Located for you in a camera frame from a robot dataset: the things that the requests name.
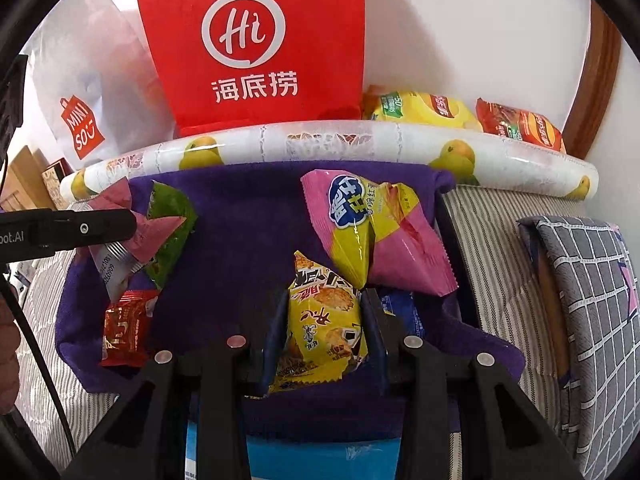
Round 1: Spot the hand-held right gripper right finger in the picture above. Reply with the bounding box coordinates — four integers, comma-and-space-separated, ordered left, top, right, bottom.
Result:
361, 287, 583, 480

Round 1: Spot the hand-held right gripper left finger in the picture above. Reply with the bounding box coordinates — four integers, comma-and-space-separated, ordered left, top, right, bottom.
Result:
62, 300, 292, 480

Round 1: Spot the yellow chips bag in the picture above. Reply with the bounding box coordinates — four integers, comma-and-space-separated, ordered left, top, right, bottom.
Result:
361, 90, 484, 133

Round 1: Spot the pink and silver snack packet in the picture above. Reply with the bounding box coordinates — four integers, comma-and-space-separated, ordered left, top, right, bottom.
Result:
75, 178, 187, 304

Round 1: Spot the striped bed mattress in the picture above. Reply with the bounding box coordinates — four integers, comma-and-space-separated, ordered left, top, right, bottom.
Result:
15, 187, 640, 480

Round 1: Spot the brown wooden door frame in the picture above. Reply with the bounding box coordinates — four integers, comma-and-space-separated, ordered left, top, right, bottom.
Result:
565, 0, 622, 161

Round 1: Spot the red chips bag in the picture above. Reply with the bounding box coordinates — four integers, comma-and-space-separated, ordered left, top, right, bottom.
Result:
475, 98, 567, 154

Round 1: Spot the blue snack packet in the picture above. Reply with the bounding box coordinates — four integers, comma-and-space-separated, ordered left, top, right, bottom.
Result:
377, 287, 427, 342

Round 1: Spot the wooden headboard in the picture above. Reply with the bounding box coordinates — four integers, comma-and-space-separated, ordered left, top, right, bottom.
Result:
0, 145, 51, 212

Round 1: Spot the fruit print tablecloth roll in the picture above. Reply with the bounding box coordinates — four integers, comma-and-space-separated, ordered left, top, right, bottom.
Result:
60, 119, 600, 201

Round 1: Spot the person's left forearm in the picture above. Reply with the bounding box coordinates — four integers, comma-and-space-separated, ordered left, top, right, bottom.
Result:
0, 300, 22, 413

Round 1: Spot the red paper bag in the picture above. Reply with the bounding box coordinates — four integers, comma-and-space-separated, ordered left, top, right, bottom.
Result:
134, 0, 366, 137

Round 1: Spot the yellow cookie snack packet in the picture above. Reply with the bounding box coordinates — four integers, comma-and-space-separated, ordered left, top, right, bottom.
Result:
269, 251, 369, 395

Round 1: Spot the black cable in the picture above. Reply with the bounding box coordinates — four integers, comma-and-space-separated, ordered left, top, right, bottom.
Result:
0, 270, 74, 462

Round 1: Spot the white plastic bag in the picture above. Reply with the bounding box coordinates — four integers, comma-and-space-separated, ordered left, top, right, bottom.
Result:
25, 0, 177, 173

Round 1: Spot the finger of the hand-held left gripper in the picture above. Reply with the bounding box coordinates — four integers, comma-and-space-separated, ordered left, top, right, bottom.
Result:
37, 207, 137, 257

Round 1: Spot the green snack packet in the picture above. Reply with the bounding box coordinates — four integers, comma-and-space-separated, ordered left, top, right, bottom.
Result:
145, 180, 199, 288

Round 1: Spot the pink and yellow snack packet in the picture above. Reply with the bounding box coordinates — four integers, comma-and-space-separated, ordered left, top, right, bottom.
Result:
300, 169, 459, 297

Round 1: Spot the grey checked pillow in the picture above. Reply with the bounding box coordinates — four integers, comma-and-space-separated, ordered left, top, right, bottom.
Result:
517, 215, 640, 480

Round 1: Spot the blue tissue pack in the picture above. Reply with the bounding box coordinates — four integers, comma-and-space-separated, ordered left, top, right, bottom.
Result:
185, 420, 402, 480

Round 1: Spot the purple cloth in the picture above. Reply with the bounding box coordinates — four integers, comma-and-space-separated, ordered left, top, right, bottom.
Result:
54, 161, 526, 433

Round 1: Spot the small red snack packet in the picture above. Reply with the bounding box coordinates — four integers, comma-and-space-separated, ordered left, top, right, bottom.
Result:
101, 289, 161, 367

